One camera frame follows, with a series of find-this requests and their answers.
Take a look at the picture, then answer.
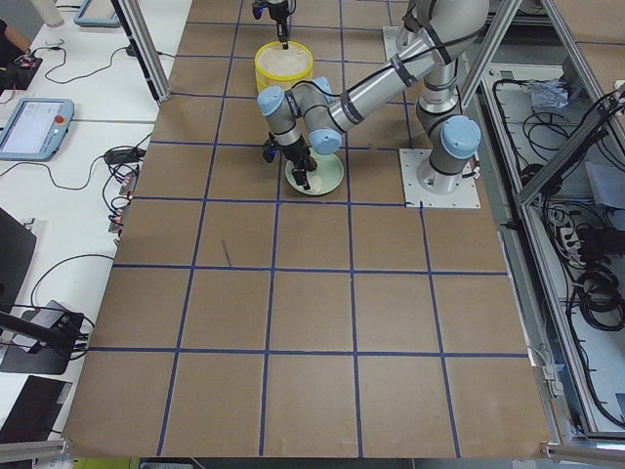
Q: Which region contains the yellow steamer layer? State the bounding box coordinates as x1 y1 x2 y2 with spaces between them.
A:
254 41 314 82
256 74 313 94

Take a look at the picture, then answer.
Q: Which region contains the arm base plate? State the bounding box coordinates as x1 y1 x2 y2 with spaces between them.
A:
399 149 480 210
382 26 430 68

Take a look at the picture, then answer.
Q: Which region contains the teach pendant tablet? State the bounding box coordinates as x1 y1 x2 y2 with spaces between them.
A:
1 98 74 162

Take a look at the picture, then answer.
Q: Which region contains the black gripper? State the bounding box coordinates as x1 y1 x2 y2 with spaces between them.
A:
252 0 296 50
261 131 318 192

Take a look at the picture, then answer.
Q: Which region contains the aluminium frame post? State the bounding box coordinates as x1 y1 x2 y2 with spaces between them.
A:
110 0 171 105

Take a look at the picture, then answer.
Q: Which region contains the black camera stand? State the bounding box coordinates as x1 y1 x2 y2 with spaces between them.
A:
1 301 86 355

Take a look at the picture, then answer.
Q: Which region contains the white bun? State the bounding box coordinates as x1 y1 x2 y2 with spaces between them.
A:
309 176 323 193

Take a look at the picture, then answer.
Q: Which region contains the light green plate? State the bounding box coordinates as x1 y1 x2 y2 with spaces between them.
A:
284 149 344 196

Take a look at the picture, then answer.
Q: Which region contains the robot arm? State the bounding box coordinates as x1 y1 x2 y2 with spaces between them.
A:
257 1 489 193

